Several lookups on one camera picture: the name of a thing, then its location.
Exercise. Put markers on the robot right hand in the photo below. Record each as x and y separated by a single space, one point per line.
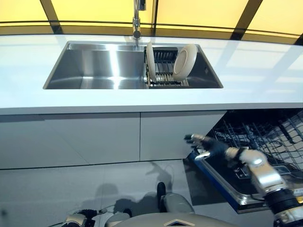
213 147

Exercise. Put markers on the cream ceramic plate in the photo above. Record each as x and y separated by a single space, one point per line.
184 61
150 61

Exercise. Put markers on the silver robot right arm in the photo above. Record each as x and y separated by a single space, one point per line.
265 172

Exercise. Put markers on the narrow white cabinet door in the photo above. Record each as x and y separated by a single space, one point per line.
175 132

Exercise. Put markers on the black dish rack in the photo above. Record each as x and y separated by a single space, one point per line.
164 63

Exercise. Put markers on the grey robot left leg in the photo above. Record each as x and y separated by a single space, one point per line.
118 218

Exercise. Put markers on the stainless steel sink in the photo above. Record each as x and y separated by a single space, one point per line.
99 63

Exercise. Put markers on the chrome kitchen faucet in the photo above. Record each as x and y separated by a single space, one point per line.
136 21

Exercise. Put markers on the dark window frame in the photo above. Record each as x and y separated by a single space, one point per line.
55 19

